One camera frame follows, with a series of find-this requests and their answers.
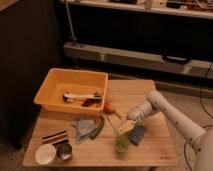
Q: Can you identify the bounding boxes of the green plastic cup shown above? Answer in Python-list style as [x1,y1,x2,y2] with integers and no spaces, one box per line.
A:
[115,134,130,153]

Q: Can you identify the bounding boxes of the green pea pod toy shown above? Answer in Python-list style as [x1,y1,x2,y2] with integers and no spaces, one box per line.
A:
[90,116,105,139]

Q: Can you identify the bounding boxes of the wooden table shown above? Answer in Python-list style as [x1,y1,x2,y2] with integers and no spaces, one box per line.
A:
[22,78,179,168]

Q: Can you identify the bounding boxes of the orange toy with yellow handle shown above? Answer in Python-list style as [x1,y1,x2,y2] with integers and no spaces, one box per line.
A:
[104,102,123,119]

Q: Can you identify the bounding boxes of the grey shelf unit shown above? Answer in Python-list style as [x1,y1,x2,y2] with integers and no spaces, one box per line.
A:
[63,42,213,79]

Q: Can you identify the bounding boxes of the metal pole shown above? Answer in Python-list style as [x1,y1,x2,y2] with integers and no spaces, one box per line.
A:
[64,0,77,45]

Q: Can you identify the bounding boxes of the black cables on floor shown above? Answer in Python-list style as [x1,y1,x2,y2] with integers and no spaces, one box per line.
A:
[183,63,213,164]

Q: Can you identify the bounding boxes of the dark brown sticks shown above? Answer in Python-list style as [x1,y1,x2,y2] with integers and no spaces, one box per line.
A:
[42,131,68,145]

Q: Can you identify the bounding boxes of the yellow plastic bin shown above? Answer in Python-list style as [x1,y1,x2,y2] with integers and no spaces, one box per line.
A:
[34,68,108,115]

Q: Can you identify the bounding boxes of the white bowl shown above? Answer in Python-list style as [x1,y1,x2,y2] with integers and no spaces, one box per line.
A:
[35,144,56,165]

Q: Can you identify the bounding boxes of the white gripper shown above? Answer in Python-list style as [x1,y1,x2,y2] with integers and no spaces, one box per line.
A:
[115,106,145,134]

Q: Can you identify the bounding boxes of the dark brown object in bin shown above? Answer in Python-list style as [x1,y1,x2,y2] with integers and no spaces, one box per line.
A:
[81,99,100,107]

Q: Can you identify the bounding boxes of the metal cup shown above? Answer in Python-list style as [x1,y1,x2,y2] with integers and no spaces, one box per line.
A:
[57,143,72,160]

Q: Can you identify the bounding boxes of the blue sponge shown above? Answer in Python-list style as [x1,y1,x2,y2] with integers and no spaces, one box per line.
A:
[128,125,146,145]

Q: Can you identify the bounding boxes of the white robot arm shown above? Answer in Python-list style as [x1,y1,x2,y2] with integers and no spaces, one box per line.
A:
[117,90,213,171]

